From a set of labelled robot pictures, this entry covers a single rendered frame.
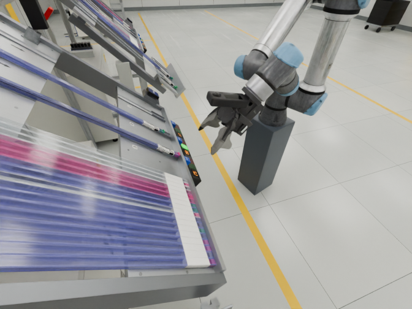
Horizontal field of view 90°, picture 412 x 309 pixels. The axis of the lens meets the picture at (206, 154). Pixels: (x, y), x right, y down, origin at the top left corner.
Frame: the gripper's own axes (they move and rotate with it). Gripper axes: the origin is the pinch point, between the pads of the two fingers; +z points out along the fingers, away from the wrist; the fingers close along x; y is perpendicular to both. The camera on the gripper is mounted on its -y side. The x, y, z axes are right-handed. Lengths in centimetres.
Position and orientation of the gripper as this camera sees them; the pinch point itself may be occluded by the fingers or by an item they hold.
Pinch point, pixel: (203, 140)
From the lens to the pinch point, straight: 65.4
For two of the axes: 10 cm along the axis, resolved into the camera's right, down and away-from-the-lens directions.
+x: -3.2, -6.5, 6.9
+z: -6.5, 6.8, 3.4
